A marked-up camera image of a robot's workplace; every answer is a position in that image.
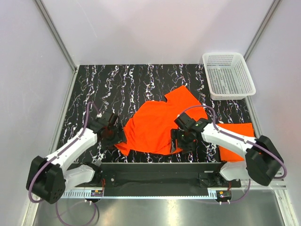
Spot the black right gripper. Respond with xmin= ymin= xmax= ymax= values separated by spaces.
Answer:
xmin=170 ymin=129 xmax=195 ymax=154

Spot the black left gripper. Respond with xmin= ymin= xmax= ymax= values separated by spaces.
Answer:
xmin=101 ymin=122 xmax=127 ymax=150

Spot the orange t-shirt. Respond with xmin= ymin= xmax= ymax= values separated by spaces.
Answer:
xmin=215 ymin=122 xmax=256 ymax=163
xmin=115 ymin=86 xmax=200 ymax=155

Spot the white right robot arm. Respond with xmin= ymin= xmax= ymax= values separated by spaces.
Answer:
xmin=170 ymin=113 xmax=284 ymax=187

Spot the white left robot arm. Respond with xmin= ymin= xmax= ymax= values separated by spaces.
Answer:
xmin=26 ymin=111 xmax=127 ymax=204

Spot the folded orange t-shirt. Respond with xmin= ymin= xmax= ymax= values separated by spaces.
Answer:
xmin=215 ymin=122 xmax=256 ymax=163

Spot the white plastic mesh basket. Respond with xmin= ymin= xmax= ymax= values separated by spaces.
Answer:
xmin=202 ymin=52 xmax=256 ymax=100

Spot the white slotted cable duct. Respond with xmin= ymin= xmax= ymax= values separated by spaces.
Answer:
xmin=61 ymin=189 xmax=104 ymax=199

